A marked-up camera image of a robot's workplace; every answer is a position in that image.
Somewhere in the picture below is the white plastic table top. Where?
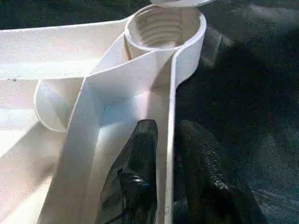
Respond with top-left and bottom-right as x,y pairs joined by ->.
0,6 -> 208,224

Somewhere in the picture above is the white plastic table leg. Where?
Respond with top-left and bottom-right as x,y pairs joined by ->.
149,0 -> 213,8

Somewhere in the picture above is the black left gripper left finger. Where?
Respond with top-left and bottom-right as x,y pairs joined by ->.
100,118 -> 160,224

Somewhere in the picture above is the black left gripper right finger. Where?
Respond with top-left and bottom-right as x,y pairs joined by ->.
174,119 -> 266,224

